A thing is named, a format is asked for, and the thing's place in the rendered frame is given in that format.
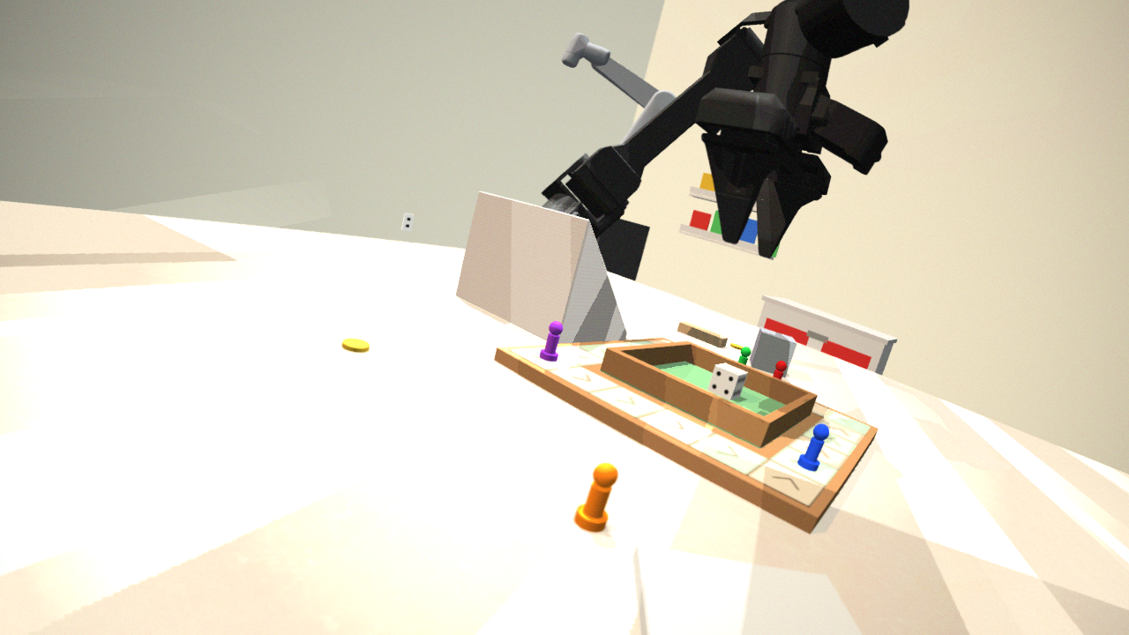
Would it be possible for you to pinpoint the white die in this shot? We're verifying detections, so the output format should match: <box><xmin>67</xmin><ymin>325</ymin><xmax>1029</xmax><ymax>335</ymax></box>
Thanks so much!
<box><xmin>707</xmin><ymin>363</ymin><xmax>749</xmax><ymax>400</ymax></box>

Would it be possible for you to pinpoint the purple pawn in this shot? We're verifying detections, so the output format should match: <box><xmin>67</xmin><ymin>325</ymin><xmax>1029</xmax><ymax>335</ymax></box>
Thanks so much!
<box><xmin>539</xmin><ymin>321</ymin><xmax>563</xmax><ymax>362</ymax></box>

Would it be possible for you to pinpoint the blue pawn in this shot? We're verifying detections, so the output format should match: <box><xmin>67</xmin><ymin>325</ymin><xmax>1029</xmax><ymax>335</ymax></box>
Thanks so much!
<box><xmin>797</xmin><ymin>423</ymin><xmax>829</xmax><ymax>472</ymax></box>

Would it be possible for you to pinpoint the orange pawn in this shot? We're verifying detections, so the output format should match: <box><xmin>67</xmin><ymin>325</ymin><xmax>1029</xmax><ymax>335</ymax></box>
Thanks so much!
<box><xmin>574</xmin><ymin>463</ymin><xmax>618</xmax><ymax>533</ymax></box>

